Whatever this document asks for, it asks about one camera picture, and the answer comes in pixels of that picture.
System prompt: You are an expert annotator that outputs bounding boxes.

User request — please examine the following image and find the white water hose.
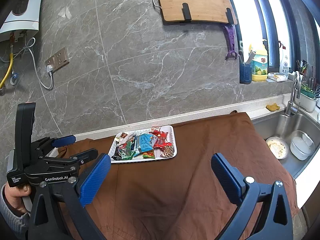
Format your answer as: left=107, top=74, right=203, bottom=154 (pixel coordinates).
left=0, top=44, right=20, bottom=84

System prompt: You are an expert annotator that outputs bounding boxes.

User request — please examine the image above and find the steel sink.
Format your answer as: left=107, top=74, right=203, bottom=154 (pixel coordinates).
left=251, top=112, right=320, bottom=178

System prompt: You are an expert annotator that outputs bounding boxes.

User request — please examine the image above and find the steel faucet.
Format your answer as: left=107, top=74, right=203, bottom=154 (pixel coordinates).
left=285, top=71, right=303, bottom=116

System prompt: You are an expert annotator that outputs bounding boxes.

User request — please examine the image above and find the gold wall socket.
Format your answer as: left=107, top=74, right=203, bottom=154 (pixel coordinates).
left=45, top=46, right=69, bottom=72

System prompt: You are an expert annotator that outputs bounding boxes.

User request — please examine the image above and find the large red snack packet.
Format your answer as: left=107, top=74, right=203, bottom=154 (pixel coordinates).
left=153, top=131, right=173, bottom=148

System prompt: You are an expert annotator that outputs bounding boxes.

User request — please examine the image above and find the white planter with greens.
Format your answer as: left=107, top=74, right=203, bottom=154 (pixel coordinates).
left=299, top=84, right=318, bottom=113

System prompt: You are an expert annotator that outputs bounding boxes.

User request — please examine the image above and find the white plastic tray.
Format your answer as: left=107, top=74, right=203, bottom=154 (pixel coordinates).
left=108, top=125, right=178, bottom=164

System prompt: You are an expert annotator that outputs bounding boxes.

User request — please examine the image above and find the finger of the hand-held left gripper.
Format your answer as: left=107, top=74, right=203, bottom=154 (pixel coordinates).
left=31, top=134, right=76, bottom=156
left=42, top=148, right=99, bottom=167

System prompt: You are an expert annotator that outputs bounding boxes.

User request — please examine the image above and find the yellow gas hose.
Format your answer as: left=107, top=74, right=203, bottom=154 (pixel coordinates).
left=0, top=52, right=14, bottom=96

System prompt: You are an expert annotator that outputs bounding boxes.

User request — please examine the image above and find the white water heater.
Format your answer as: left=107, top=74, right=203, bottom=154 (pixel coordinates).
left=0, top=0, right=47, bottom=43

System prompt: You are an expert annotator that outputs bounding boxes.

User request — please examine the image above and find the person's left hand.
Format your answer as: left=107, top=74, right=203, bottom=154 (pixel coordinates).
left=6, top=185, right=32, bottom=214

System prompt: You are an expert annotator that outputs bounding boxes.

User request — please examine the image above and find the light blue snack packet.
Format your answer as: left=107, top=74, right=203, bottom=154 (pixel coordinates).
left=136, top=133, right=154, bottom=154

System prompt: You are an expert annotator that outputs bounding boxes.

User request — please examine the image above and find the purple peeler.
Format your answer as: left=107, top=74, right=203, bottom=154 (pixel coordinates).
left=223, top=24, right=237, bottom=61

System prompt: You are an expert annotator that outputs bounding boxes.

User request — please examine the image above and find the metal bowl with leftovers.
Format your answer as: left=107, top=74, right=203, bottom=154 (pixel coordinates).
left=265, top=137, right=289, bottom=159

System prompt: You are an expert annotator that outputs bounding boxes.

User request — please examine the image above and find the black window frame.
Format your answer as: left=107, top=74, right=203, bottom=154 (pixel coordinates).
left=221, top=0, right=320, bottom=80

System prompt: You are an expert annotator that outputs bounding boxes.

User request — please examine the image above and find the white power cable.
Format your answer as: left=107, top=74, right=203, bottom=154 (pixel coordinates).
left=24, top=37, right=54, bottom=90

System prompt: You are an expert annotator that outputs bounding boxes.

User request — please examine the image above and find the wooden cutting board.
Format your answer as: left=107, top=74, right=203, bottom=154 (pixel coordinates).
left=153, top=0, right=238, bottom=26

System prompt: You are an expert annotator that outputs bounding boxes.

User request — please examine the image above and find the white spray bottle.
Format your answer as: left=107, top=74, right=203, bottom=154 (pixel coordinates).
left=279, top=41, right=291, bottom=77

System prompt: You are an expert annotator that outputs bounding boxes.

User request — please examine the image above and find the green snack packet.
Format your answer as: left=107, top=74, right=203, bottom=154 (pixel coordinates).
left=117, top=142, right=137, bottom=160

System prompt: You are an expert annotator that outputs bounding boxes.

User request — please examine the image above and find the blue utensil cup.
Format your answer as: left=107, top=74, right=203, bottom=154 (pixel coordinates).
left=239, top=62, right=253, bottom=84

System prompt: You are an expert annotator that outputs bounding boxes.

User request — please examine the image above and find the white snack packet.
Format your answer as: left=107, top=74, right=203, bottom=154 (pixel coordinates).
left=117, top=132, right=137, bottom=144

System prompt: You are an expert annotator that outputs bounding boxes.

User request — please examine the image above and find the white soap dish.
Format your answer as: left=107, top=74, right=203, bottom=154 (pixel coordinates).
left=267, top=72, right=288, bottom=82

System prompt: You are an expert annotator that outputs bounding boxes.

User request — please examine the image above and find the yellow dish soap bottle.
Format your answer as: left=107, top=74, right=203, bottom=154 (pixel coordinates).
left=251, top=39, right=269, bottom=82

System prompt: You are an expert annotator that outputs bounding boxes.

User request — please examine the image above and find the gold snack packet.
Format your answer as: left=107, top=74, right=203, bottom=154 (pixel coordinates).
left=161, top=145, right=175, bottom=158

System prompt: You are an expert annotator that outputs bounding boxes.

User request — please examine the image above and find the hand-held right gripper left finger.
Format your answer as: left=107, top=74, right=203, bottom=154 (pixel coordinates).
left=28, top=153, right=112, bottom=240

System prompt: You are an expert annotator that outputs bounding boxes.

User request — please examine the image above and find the brown cloth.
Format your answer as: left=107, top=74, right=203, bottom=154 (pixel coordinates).
left=57, top=110, right=299, bottom=240

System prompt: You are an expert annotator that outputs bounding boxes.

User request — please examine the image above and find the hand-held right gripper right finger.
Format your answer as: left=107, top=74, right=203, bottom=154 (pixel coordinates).
left=211, top=152, right=293, bottom=240

